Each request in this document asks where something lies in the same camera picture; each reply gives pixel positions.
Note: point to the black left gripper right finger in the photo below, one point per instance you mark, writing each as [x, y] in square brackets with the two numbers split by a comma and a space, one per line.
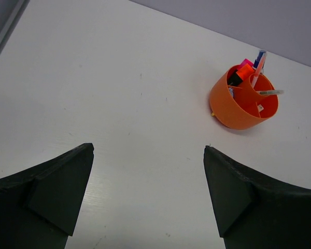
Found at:
[253, 210]

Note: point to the thin orange pen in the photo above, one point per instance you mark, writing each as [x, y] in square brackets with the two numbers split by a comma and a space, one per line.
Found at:
[258, 71]

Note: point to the orange highlighter with black body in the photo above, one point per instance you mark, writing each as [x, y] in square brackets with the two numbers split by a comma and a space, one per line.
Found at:
[240, 75]

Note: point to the clear white pen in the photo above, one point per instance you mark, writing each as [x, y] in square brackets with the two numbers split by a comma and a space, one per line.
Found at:
[270, 92]

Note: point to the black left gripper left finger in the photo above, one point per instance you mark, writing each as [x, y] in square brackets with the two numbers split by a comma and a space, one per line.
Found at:
[39, 206]

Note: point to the orange round compartment organizer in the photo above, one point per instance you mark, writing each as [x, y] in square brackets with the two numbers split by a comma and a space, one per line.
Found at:
[241, 112]

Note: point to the small white eraser block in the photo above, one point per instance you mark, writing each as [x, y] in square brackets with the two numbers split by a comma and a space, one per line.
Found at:
[260, 108]

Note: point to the blue cap glue bottle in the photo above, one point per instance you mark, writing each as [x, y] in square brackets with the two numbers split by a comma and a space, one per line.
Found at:
[258, 59]

